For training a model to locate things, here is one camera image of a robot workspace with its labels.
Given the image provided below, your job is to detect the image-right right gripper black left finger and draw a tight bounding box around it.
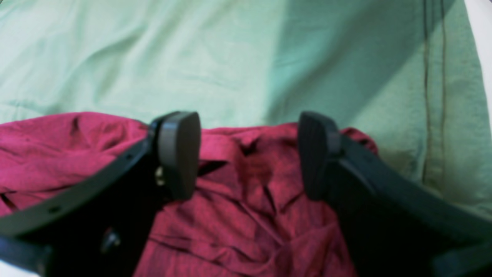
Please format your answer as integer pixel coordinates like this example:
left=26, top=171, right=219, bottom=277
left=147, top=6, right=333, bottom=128
left=1, top=112, right=201, bottom=277

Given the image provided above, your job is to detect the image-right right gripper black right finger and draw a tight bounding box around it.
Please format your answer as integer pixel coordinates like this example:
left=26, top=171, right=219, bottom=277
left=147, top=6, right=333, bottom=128
left=298, top=112, right=492, bottom=277

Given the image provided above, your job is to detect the red long-sleeve T-shirt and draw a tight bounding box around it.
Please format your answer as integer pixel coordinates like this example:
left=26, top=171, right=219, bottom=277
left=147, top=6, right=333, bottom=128
left=0, top=113, right=357, bottom=277

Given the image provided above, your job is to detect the green table cloth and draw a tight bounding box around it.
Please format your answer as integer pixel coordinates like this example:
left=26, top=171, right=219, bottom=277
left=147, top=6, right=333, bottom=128
left=0, top=0, right=491, bottom=220

